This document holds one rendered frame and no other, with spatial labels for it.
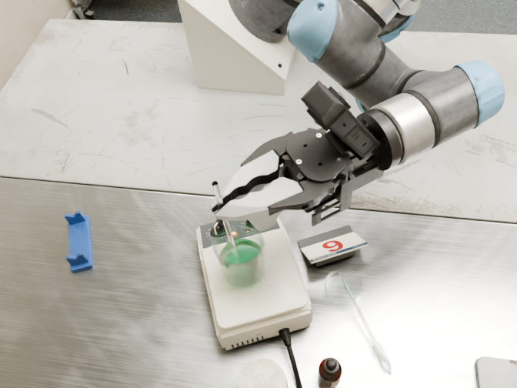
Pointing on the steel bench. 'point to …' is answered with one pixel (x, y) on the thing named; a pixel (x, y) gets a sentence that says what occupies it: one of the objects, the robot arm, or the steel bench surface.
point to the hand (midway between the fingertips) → (223, 203)
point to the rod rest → (79, 242)
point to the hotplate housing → (257, 332)
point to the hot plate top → (280, 284)
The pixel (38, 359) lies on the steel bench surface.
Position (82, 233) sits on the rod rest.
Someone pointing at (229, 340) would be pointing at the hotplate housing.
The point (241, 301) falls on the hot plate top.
